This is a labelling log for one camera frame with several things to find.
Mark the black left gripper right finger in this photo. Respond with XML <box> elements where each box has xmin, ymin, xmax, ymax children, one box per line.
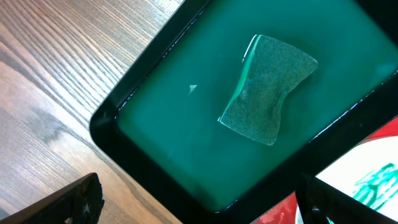
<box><xmin>295</xmin><ymin>174</ymin><xmax>397</xmax><ymax>224</ymax></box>

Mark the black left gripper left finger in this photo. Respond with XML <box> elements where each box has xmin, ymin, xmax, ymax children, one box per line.
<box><xmin>1</xmin><ymin>172</ymin><xmax>104</xmax><ymax>224</ymax></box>

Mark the green yellow sponge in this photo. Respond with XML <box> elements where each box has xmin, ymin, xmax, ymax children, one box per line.
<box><xmin>218</xmin><ymin>35</ymin><xmax>318</xmax><ymax>146</ymax></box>

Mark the red plastic tray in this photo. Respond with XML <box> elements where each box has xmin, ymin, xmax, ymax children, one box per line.
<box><xmin>253</xmin><ymin>116</ymin><xmax>398</xmax><ymax>224</ymax></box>

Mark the black water tray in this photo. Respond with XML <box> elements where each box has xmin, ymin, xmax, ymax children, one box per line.
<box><xmin>90</xmin><ymin>0</ymin><xmax>397</xmax><ymax>223</ymax></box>

